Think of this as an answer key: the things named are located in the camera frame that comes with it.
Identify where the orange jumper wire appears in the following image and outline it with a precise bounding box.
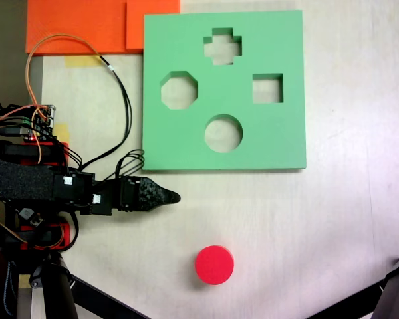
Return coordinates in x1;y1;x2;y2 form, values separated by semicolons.
24;33;102;114

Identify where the small converter board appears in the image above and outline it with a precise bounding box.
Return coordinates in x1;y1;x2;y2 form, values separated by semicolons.
18;207;44;229

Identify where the red base mount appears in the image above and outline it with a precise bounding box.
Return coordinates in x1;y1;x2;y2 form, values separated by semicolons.
19;141;70;251

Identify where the long black servo cable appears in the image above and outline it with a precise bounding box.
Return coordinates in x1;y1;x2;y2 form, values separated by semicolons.
81;54;133;170

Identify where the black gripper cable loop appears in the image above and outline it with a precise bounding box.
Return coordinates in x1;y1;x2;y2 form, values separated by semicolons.
114;149;146;182

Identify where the orange flat board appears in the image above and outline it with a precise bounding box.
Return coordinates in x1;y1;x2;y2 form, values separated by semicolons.
126;0;181;51
25;0;144;56

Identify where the black usb cable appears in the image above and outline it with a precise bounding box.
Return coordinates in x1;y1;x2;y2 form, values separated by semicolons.
0;125;29;137

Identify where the black tripod leg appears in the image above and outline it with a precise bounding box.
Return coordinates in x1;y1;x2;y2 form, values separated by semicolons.
28;252;79;319
372;249;399;319

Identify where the green shape sorter board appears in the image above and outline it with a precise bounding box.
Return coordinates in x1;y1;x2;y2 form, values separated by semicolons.
141;9;307;172

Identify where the red cylinder block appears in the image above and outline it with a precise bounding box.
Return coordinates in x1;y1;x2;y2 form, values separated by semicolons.
194;245;235;286

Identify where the small circuit board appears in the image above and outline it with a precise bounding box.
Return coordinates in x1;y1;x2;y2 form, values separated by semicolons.
29;104;58;141

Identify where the black base cable bundle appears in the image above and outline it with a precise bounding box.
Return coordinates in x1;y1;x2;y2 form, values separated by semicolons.
55;138;84;169

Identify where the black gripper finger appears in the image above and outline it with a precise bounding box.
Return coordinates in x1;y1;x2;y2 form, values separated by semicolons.
138;176;182;213

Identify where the short black curved cable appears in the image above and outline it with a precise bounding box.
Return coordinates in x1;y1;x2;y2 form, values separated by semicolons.
66;212;80;250

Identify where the braided dark cable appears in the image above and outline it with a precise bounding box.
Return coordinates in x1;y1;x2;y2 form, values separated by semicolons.
2;261;15;317

